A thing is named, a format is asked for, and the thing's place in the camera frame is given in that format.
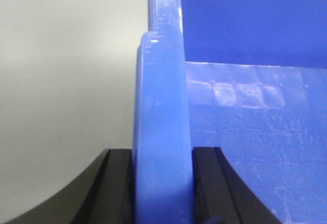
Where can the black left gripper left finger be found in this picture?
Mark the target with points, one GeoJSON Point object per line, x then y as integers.
{"type": "Point", "coordinates": [102, 193]}

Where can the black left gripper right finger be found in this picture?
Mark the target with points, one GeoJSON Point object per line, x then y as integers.
{"type": "Point", "coordinates": [220, 195]}

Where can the large blue plastic bin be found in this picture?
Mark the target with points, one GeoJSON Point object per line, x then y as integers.
{"type": "Point", "coordinates": [247, 76]}

